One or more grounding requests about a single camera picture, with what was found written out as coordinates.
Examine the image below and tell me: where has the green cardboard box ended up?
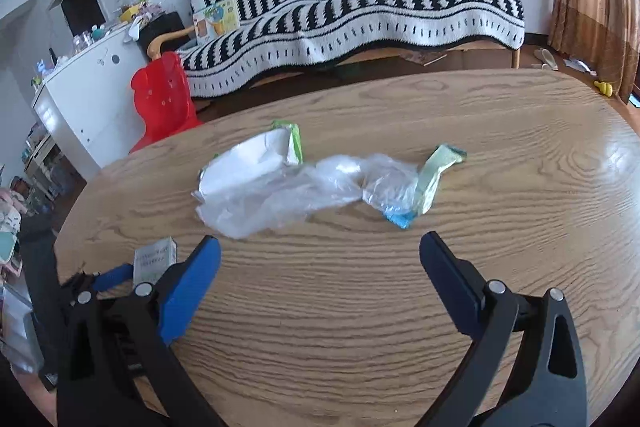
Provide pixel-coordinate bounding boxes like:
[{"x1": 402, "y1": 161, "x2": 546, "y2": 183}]
[{"x1": 132, "y1": 237, "x2": 178, "y2": 286}]

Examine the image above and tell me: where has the pale green candy wrapper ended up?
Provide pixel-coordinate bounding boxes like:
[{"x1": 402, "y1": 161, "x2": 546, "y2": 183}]
[{"x1": 383, "y1": 144, "x2": 466, "y2": 230}]

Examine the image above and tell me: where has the clear plastic bag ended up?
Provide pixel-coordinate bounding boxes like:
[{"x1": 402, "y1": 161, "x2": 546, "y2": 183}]
[{"x1": 196, "y1": 154, "x2": 418, "y2": 239}]

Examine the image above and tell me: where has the white cabinet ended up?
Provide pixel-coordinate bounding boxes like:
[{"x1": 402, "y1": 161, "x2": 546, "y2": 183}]
[{"x1": 32, "y1": 25, "x2": 148, "y2": 181}]

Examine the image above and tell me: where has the red plastic child chair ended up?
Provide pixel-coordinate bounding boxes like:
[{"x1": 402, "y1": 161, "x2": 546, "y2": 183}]
[{"x1": 130, "y1": 51, "x2": 202, "y2": 153}]

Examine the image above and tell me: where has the round wooden table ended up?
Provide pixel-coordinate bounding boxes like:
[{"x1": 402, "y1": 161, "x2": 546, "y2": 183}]
[{"x1": 55, "y1": 69, "x2": 639, "y2": 426}]

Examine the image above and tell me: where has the children's picture book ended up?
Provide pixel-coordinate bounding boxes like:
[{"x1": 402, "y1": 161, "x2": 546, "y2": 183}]
[{"x1": 193, "y1": 0, "x2": 240, "y2": 44}]

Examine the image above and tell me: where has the black white striped sofa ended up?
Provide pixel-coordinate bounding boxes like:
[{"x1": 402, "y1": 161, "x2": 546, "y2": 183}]
[{"x1": 177, "y1": 0, "x2": 526, "y2": 100}]

